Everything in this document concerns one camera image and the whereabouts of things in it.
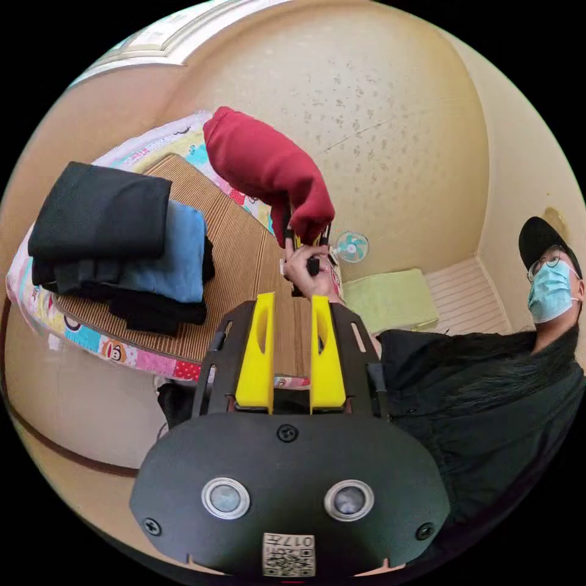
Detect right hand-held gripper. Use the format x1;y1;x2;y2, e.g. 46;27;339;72
279;201;331;298

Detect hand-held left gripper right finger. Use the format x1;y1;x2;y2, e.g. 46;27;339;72
310;295;347;411

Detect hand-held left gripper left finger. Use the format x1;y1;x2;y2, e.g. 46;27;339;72
234;292;277;411

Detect red long sleeve shirt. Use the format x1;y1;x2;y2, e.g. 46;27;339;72
202;106;336;249

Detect person's right hand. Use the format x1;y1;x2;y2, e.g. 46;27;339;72
283;244;343;303

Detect small teal fan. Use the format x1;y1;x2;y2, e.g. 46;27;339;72
330;230;370;266

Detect bed with woven mat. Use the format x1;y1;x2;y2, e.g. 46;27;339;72
6;109;345;390

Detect green cushion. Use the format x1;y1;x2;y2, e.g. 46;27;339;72
342;267;441;335

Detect person's body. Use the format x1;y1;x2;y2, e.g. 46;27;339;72
375;215;586;557

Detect pile of clothes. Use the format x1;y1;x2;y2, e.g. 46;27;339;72
27;160;216;337

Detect window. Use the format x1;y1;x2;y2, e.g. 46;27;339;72
68;0;294;88

